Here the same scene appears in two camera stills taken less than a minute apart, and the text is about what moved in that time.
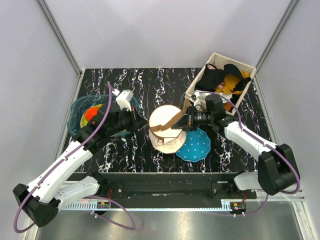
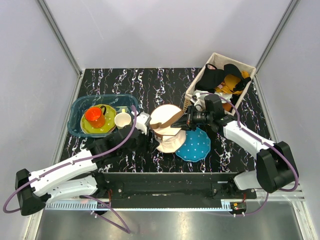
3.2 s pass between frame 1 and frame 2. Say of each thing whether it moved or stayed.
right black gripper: stayed
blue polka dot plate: stayed
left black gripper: moved
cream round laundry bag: stayed
